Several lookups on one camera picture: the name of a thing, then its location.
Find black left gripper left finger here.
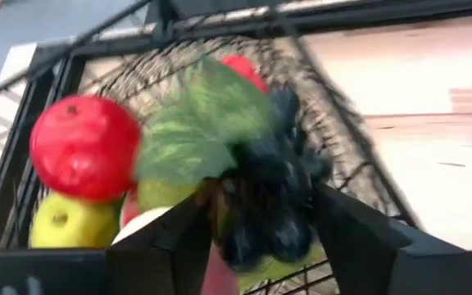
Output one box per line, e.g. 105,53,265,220
106,190,214,295

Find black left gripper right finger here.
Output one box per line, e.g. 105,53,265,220
315,183,472,295

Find green pear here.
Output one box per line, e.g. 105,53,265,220
137,179,201,213

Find yellow green apple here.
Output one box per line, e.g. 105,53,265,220
29,192,121,250

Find dark grapes with leaf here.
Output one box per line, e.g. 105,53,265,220
135,55,334,272

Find red apple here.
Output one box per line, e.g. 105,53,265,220
29,94,143,202

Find red bell pepper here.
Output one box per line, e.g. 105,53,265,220
221,55,270,94

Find round woven placemat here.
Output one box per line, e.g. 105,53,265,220
78,34,401,218

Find black wire basket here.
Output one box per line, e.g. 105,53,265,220
0,0,422,295

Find black aluminium table frame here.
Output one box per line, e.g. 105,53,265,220
0,0,472,249

